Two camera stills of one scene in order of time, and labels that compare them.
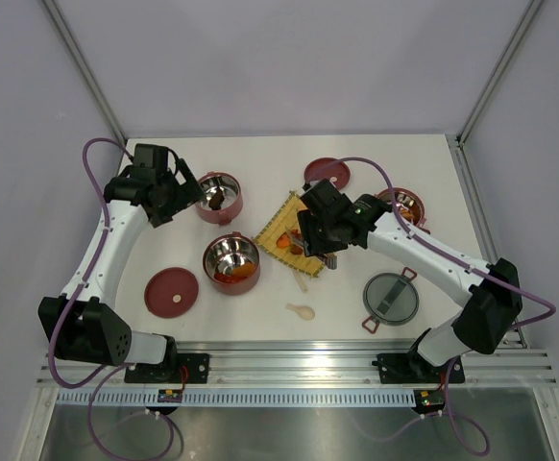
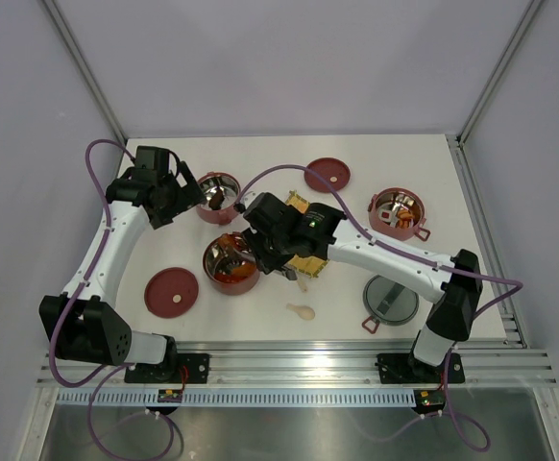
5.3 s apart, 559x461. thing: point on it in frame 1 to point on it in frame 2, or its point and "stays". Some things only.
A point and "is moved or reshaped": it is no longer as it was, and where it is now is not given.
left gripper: [187, 193] stays
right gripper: [307, 222] to [267, 262]
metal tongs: [329, 260] is moved or reshaped
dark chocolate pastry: [216, 200] stays
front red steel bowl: [231, 263] stays
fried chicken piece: [244, 270] stays
